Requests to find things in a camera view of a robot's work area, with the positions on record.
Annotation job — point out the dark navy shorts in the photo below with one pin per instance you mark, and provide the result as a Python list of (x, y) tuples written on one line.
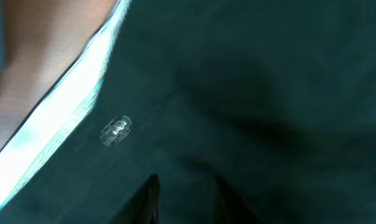
[(276, 97)]

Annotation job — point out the light blue t-shirt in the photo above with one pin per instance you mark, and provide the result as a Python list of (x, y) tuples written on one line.
[(60, 110)]

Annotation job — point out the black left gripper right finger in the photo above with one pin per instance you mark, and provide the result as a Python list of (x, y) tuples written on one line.
[(228, 206)]

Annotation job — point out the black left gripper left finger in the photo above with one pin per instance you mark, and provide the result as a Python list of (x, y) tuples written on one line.
[(143, 206)]

